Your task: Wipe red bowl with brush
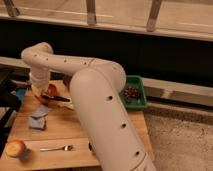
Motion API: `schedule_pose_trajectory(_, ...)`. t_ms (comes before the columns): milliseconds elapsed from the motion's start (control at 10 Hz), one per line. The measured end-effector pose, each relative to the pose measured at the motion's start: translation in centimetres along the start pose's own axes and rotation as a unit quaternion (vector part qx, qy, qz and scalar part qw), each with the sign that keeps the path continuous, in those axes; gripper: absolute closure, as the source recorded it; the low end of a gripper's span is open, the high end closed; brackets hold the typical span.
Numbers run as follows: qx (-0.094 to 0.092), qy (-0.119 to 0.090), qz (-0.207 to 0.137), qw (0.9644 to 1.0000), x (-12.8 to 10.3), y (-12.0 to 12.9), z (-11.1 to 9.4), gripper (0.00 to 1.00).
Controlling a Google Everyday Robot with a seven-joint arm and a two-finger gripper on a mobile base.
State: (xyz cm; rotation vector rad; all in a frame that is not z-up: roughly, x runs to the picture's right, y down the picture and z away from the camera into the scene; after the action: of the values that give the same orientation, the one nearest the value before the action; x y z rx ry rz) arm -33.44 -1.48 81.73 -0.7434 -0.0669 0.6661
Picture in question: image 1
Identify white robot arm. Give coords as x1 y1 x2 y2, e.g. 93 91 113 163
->
21 42 157 171

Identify red bowl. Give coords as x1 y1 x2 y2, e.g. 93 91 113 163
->
35 84 58 105

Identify dark red berries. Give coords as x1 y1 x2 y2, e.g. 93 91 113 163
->
124 86 141 99

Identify green plastic tray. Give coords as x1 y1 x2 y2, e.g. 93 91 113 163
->
119 75 147 110

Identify silver fork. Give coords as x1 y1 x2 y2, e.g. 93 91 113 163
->
40 145 73 152

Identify blue grey cloth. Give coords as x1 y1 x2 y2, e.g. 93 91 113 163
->
28 105 51 130

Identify black stand at left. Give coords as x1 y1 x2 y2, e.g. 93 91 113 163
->
0 68 21 156

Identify orange yellow fruit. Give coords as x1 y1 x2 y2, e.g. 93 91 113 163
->
5 140 26 157

